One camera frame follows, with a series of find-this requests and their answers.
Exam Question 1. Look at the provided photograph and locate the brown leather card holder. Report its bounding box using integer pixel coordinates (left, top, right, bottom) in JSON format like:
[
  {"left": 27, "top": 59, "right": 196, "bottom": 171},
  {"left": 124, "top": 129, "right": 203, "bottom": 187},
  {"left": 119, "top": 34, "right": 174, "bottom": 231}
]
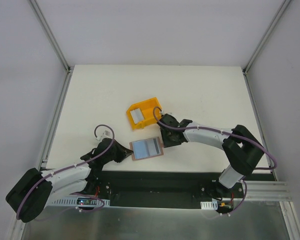
[{"left": 129, "top": 136, "right": 164, "bottom": 161}]

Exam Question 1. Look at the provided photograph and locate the yellow plastic bin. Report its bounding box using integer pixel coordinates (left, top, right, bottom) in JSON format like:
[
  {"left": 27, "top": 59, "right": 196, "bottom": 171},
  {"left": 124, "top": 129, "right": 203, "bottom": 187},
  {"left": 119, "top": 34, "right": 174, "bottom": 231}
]
[{"left": 126, "top": 97, "right": 162, "bottom": 131}]

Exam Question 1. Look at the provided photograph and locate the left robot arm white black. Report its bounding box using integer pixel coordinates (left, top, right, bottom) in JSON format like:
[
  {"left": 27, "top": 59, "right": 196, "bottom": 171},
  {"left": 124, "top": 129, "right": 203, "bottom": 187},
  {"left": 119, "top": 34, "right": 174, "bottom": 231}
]
[{"left": 5, "top": 137, "right": 133, "bottom": 223}]

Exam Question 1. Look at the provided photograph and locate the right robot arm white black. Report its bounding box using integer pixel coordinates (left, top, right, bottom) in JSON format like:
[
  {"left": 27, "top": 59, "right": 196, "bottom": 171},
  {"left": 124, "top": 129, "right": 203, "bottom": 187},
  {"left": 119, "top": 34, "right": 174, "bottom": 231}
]
[{"left": 157, "top": 114, "right": 264, "bottom": 198}]

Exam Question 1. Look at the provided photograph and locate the stack of silver cards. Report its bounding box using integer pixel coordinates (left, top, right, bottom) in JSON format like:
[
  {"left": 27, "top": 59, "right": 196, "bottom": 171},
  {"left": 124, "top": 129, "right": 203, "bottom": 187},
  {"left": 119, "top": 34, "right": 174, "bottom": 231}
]
[{"left": 130, "top": 108, "right": 144, "bottom": 124}]

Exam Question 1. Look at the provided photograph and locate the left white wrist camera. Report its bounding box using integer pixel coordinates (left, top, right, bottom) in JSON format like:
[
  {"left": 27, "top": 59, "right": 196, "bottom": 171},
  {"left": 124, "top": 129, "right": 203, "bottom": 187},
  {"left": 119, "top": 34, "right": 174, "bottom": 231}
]
[{"left": 96, "top": 130, "right": 112, "bottom": 142}]

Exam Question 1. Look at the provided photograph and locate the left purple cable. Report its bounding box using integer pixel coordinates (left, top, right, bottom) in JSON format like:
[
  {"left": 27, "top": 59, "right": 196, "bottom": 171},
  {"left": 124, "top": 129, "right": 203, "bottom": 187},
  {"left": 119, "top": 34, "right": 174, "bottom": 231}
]
[{"left": 15, "top": 124, "right": 115, "bottom": 221}]

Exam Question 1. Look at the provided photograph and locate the purple cable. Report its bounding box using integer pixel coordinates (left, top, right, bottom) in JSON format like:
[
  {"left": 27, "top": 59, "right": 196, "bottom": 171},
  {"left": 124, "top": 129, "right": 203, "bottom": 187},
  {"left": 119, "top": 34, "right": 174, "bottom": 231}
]
[
  {"left": 15, "top": 124, "right": 115, "bottom": 221},
  {"left": 152, "top": 106, "right": 278, "bottom": 171}
]

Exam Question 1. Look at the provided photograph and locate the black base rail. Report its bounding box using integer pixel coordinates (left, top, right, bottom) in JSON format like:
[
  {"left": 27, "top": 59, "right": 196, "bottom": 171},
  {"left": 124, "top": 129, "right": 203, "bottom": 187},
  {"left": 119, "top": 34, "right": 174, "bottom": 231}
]
[{"left": 72, "top": 171, "right": 246, "bottom": 213}]

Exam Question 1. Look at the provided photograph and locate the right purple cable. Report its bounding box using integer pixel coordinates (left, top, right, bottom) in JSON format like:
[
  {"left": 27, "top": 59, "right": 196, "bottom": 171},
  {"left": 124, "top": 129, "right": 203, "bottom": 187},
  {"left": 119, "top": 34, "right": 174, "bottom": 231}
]
[{"left": 152, "top": 106, "right": 278, "bottom": 171}]

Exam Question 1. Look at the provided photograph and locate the left white cable duct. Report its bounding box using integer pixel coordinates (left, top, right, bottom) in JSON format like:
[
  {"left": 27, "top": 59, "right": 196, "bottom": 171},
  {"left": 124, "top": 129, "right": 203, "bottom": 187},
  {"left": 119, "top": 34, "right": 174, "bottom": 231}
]
[{"left": 50, "top": 196, "right": 110, "bottom": 208}]

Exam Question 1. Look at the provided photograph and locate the white cable duct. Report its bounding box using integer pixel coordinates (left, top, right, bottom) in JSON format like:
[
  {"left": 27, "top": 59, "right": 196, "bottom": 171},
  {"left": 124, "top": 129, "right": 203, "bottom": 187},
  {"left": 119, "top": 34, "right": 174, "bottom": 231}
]
[
  {"left": 200, "top": 201, "right": 218, "bottom": 211},
  {"left": 50, "top": 196, "right": 110, "bottom": 208}
]

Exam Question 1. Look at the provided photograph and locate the right white cable duct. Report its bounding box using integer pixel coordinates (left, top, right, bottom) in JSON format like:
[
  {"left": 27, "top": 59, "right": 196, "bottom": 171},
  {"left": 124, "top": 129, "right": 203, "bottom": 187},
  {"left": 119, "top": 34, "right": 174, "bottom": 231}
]
[{"left": 200, "top": 201, "right": 218, "bottom": 211}]

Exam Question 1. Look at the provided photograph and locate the left aluminium frame post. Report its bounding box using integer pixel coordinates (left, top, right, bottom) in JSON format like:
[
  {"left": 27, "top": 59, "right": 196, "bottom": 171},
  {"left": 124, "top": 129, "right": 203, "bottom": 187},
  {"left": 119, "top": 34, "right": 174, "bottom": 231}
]
[{"left": 27, "top": 0, "right": 72, "bottom": 73}]

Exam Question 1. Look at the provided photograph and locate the aluminium frame post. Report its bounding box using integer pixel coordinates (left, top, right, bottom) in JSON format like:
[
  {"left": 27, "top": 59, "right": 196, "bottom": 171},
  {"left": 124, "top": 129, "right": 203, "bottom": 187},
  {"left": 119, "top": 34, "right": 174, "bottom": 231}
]
[
  {"left": 27, "top": 0, "right": 72, "bottom": 73},
  {"left": 242, "top": 0, "right": 293, "bottom": 76}
]

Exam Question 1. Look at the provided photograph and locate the right aluminium frame post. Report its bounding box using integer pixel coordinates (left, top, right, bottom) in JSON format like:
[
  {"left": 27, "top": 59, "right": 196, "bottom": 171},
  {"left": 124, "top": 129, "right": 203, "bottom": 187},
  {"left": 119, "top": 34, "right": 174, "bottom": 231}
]
[{"left": 242, "top": 0, "right": 293, "bottom": 76}]

